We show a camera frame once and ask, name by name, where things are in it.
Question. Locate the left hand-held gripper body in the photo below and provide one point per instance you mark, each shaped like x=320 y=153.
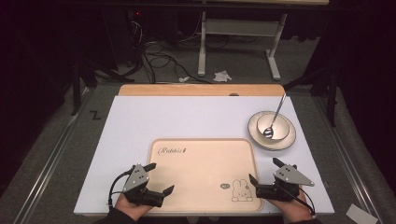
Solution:
x=136 y=182

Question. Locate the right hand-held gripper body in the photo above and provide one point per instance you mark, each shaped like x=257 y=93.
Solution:
x=288 y=179

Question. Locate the beige tray with rabbit print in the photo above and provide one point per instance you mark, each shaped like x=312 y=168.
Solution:
x=202 y=174

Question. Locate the person's left hand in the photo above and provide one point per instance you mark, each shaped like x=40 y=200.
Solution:
x=130 y=207

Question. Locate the person's right hand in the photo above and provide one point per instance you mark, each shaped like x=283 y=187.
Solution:
x=291 y=207

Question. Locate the white plate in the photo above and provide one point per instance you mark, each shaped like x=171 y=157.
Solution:
x=288 y=141

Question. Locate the white bowl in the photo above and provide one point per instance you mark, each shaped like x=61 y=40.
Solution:
x=281 y=126

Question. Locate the metal spoon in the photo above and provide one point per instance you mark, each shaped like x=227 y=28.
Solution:
x=275 y=116

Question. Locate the white board sheet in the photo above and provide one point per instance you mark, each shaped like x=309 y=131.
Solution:
x=186 y=118

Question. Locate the white paper sheet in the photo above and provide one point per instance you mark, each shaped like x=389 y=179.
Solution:
x=361 y=214

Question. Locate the black metal stand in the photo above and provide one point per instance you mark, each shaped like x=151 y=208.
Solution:
x=76 y=90
x=332 y=93

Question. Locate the small crumpled white paper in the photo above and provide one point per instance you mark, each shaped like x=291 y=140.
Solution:
x=183 y=79

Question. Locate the black device with red light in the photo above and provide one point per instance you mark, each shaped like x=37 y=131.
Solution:
x=137 y=18

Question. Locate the aluminium rail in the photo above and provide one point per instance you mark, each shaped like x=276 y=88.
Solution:
x=49 y=165
x=342 y=155

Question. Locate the white metal desk frame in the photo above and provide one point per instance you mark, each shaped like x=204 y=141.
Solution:
x=239 y=27

